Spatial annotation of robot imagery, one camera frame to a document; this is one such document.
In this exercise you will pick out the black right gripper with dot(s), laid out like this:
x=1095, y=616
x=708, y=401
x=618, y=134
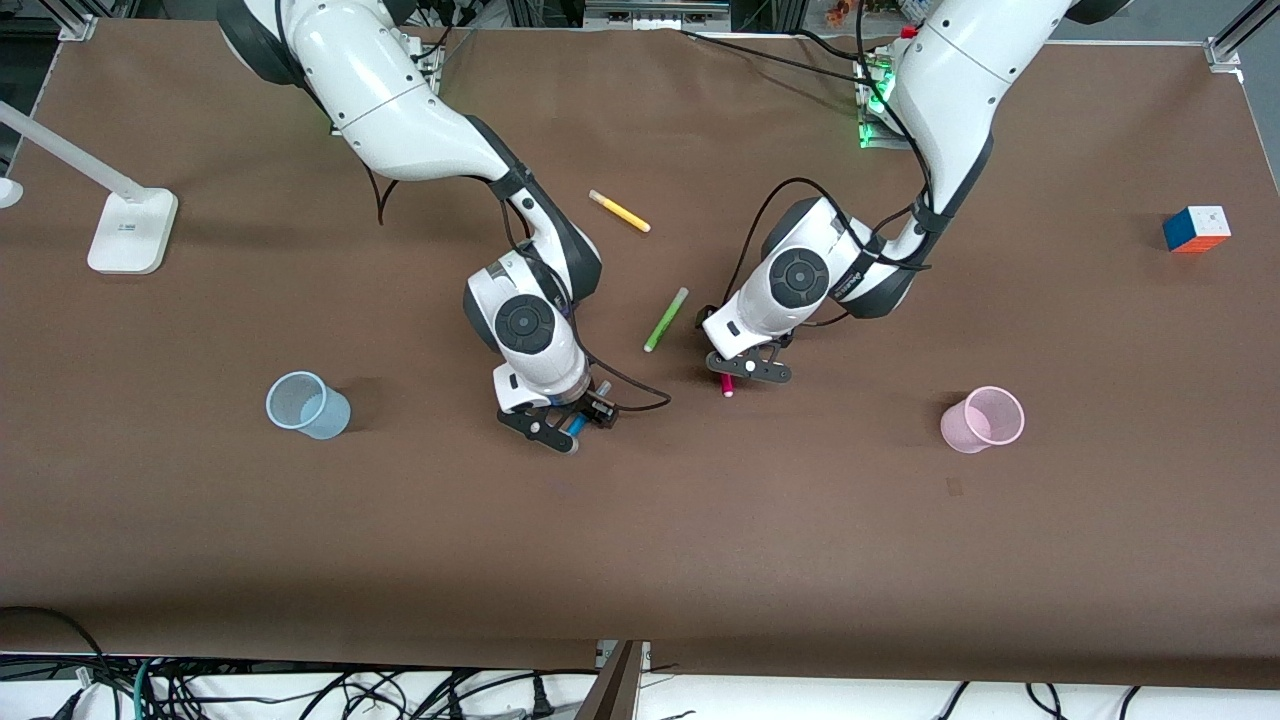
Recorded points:
x=590, y=405

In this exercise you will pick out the translucent blue plastic cup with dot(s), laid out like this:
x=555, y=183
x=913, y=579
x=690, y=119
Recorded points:
x=320, y=415

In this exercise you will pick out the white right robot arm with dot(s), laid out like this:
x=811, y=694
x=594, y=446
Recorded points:
x=400, y=110

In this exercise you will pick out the aluminium frame rail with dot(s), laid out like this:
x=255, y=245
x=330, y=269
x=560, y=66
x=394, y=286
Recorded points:
x=655, y=12

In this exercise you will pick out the blue marker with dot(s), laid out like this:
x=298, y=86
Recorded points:
x=577, y=427

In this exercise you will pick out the black power plug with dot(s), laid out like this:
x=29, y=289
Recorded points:
x=543, y=700

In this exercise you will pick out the colourful puzzle cube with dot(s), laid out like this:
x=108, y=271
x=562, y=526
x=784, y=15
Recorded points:
x=1195, y=230

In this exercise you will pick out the brown table cover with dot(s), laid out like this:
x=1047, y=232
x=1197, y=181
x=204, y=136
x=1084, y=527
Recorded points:
x=640, y=550

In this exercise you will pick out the yellow marker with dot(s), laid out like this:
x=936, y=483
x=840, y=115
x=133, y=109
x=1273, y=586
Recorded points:
x=620, y=211

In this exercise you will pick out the green marker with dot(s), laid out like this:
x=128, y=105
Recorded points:
x=666, y=320

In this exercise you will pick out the pink marker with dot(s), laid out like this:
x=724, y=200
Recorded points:
x=727, y=386

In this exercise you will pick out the white desk lamp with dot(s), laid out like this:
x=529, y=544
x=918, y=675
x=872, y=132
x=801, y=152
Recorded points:
x=130, y=235

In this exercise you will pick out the translucent pink plastic cup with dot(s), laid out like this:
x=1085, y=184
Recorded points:
x=975, y=425

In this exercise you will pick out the aluminium corner bracket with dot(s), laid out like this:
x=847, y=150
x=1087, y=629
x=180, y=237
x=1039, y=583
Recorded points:
x=1222, y=52
x=78, y=28

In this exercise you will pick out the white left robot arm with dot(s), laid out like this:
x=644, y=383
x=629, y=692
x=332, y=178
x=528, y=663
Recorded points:
x=960, y=70

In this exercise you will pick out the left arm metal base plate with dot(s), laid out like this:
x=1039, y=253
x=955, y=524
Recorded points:
x=872, y=135

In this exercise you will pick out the brown support post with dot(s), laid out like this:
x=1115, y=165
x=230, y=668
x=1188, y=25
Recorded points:
x=615, y=690

